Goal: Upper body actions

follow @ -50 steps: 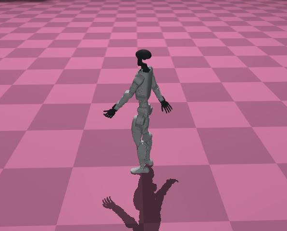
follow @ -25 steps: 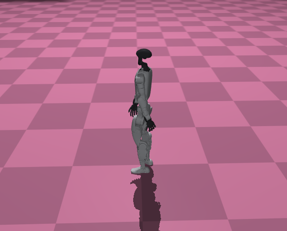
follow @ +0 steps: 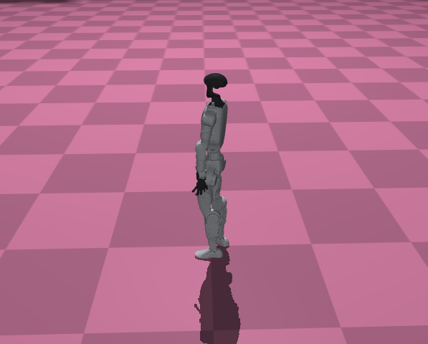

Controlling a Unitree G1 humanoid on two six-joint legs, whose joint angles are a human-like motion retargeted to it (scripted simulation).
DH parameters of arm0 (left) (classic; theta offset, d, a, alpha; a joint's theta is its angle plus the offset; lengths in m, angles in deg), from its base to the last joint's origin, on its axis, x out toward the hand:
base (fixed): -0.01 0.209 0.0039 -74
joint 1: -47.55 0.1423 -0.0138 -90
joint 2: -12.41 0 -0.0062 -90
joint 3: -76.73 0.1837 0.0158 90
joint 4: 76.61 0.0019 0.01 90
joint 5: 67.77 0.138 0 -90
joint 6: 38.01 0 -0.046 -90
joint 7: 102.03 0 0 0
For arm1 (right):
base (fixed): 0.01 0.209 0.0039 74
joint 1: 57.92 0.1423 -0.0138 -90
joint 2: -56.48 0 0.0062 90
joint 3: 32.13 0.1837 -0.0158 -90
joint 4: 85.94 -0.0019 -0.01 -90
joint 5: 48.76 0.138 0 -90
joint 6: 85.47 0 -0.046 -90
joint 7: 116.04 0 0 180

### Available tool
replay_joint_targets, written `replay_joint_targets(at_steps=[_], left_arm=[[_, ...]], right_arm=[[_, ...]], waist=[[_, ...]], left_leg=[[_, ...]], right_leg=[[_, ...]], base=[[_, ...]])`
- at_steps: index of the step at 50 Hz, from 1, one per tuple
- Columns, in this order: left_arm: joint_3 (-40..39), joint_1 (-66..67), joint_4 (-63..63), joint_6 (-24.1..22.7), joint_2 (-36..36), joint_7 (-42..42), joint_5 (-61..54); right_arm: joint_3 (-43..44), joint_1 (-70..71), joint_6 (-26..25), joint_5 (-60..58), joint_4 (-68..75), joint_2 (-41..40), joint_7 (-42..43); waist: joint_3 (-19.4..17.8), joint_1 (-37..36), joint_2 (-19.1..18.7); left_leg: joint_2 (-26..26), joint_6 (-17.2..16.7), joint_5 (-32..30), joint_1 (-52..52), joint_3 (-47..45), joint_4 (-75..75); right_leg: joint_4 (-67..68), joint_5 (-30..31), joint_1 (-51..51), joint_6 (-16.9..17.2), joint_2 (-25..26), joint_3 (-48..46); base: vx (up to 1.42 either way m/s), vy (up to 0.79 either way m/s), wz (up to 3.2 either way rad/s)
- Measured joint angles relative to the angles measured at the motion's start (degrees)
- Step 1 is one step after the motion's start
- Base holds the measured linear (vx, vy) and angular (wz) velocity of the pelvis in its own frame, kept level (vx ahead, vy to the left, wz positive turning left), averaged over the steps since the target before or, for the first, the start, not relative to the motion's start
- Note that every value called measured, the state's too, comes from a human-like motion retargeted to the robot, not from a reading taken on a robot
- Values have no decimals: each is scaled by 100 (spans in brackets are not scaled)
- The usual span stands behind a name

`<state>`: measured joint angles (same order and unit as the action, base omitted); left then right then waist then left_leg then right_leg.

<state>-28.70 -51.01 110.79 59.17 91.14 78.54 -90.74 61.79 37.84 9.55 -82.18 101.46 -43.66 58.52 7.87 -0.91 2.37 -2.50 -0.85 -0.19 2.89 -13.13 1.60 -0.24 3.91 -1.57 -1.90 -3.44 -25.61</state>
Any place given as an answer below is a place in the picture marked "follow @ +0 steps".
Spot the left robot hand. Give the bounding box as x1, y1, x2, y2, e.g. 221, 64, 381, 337
192, 172, 208, 196

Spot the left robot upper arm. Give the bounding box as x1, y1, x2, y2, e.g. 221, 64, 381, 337
195, 110, 217, 151

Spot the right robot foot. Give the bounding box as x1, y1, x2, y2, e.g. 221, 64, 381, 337
216, 236, 229, 247

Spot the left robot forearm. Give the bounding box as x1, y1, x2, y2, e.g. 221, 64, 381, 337
195, 145, 207, 179

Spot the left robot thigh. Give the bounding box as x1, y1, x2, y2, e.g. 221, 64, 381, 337
196, 166, 220, 220

